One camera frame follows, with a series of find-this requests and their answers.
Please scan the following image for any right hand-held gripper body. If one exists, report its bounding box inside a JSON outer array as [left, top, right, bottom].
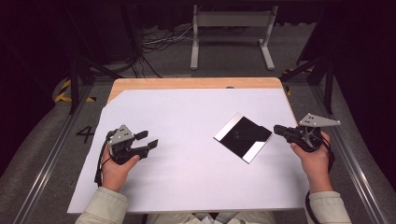
[[281, 112, 342, 153]]

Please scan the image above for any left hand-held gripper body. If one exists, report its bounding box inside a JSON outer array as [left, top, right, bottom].
[[106, 124, 149, 166]]

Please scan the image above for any person's right hand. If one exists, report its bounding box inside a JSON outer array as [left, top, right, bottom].
[[290, 130, 334, 194]]

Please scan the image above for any person's left hand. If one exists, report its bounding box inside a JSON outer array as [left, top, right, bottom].
[[101, 144, 141, 193]]

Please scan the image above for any white paper sheet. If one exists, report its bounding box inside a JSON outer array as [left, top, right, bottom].
[[66, 88, 311, 215]]

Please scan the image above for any black metal stand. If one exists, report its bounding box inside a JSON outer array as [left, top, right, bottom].
[[279, 55, 336, 115], [65, 6, 125, 116]]

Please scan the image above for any wooden table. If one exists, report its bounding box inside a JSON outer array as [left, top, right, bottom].
[[106, 77, 299, 125]]

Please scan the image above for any white metal stand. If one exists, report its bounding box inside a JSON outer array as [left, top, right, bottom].
[[190, 4, 279, 71]]

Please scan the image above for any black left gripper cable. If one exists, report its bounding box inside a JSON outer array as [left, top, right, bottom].
[[93, 130, 116, 188]]

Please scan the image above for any aluminium floor rail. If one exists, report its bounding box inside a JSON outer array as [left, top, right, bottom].
[[310, 83, 390, 224], [12, 83, 94, 224]]

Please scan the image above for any bundle of floor cables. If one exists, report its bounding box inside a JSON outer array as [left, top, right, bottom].
[[124, 25, 195, 78]]

